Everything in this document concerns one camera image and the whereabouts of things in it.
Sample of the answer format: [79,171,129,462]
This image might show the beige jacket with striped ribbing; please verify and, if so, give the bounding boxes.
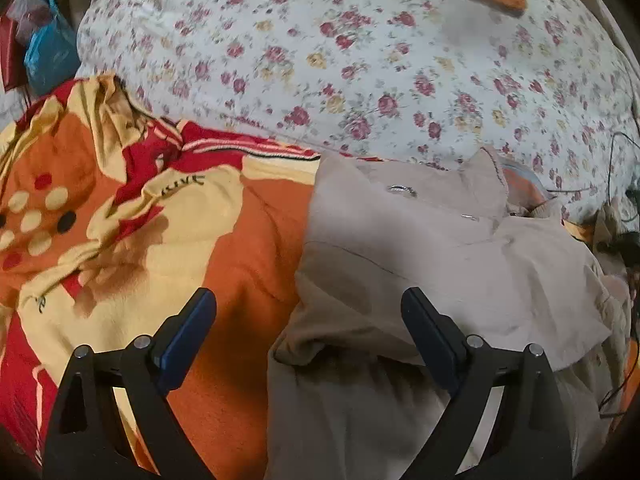
[264,146,632,480]

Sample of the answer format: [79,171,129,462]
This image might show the pink plastic bag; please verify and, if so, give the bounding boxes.
[10,0,54,42]

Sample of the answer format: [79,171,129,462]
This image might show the orange red printed blanket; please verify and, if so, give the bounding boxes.
[0,74,351,480]

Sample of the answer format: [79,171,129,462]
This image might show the blue plastic bag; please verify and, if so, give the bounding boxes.
[24,0,82,97]

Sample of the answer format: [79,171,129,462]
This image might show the black cable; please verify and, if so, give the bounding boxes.
[545,132,640,271]

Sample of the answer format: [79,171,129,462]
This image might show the white floral quilt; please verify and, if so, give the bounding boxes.
[75,0,640,226]

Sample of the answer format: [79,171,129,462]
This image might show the red flat box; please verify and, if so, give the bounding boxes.
[0,12,29,94]

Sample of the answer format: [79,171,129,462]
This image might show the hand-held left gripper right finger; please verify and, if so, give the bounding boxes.
[400,286,573,480]

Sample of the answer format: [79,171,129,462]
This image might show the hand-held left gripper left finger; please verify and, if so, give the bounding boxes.
[42,287,218,480]

